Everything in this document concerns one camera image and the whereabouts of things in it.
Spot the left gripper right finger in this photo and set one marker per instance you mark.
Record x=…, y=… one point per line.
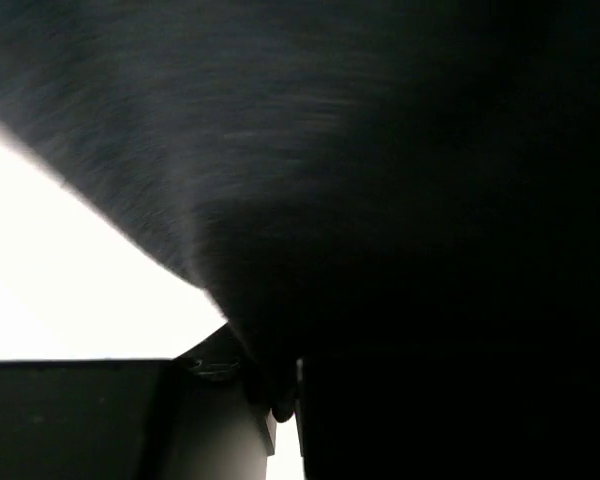
x=444, y=415

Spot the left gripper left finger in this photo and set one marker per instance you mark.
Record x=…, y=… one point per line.
x=185, y=418

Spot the black trousers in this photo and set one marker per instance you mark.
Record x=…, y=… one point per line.
x=410, y=172

